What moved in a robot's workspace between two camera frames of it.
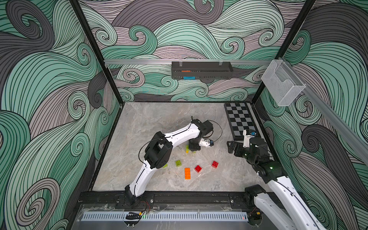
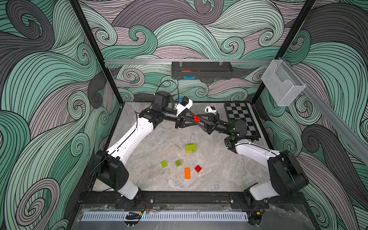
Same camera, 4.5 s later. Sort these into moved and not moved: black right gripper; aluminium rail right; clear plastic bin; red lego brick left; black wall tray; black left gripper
Moved: black right gripper; black left gripper
Not moved: black wall tray; red lego brick left; clear plastic bin; aluminium rail right
